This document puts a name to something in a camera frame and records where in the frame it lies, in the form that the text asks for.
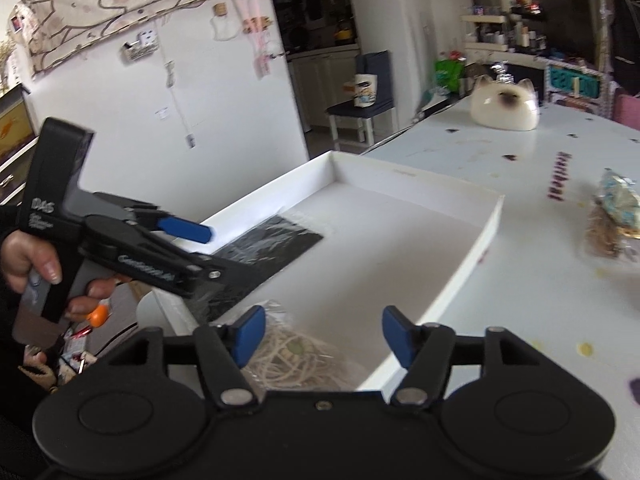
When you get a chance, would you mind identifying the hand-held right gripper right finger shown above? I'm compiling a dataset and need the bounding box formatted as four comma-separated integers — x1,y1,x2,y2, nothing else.
382,305,547,407

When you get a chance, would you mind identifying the framed orange picture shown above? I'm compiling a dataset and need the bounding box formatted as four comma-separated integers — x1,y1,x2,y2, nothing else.
0,82,41,163

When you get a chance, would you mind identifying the pile of small trinkets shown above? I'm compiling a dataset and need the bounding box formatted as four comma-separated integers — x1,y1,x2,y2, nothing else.
19,327,102,397

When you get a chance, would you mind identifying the silver metal ornament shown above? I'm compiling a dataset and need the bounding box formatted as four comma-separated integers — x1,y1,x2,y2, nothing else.
487,60,517,87

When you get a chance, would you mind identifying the white cat-shaped ornament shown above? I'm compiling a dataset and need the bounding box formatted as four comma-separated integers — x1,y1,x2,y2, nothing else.
470,74,542,133

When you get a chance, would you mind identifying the cabinet with teal sign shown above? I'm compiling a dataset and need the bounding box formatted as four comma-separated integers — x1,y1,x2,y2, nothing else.
544,61,610,107

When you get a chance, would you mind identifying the black packet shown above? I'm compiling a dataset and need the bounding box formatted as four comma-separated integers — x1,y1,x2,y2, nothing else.
196,212,326,322

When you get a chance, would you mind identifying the green plastic bag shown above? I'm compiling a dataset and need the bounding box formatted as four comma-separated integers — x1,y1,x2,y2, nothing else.
433,57,467,94

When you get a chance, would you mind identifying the bottle-shaped wall ornament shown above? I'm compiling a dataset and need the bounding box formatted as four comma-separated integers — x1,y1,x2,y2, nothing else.
212,4,242,42

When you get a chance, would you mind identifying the white lower cabinet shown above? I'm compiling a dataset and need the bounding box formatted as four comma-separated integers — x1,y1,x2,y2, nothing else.
287,50,362,137

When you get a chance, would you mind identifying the clear packet of trinkets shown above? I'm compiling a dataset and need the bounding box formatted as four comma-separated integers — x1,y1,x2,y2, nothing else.
585,169,640,262

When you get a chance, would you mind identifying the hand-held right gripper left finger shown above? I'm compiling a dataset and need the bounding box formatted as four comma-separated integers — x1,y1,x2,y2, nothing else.
106,305,267,407

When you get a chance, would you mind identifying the black hanging garment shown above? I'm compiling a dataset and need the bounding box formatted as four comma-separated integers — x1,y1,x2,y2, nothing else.
609,0,640,77

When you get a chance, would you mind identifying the white shallow box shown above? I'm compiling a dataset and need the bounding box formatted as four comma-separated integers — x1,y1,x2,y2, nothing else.
135,151,504,392

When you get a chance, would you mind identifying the dark wall board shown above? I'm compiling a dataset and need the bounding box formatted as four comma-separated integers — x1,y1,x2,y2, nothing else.
469,0,602,69

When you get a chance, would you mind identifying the white printed bag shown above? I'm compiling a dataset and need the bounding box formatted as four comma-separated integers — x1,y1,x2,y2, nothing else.
353,72,378,109

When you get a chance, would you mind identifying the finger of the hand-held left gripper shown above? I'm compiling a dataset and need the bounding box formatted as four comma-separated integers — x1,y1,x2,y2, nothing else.
116,232,227,302
92,191,216,246

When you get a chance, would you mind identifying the dark kitchen shelving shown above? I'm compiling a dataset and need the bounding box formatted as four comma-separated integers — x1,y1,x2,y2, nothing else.
264,0,362,52

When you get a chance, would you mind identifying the bear print wall cloth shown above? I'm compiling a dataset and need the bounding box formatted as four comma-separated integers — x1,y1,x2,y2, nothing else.
22,0,264,79

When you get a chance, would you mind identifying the white shelf with bottles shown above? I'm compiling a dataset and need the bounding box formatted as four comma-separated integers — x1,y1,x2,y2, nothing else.
460,0,551,57

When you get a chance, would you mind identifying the person's left hand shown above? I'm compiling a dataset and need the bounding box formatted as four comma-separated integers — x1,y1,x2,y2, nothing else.
0,227,122,320

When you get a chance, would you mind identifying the pink hanging ribbon ornament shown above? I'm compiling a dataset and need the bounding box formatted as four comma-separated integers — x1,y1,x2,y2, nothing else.
234,0,275,80

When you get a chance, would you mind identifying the navy blue chair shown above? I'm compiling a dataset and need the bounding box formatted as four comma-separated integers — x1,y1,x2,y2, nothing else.
326,51,401,152

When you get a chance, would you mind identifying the clear packet of beige cord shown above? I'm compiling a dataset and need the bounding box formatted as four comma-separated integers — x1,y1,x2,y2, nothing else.
240,300,381,392

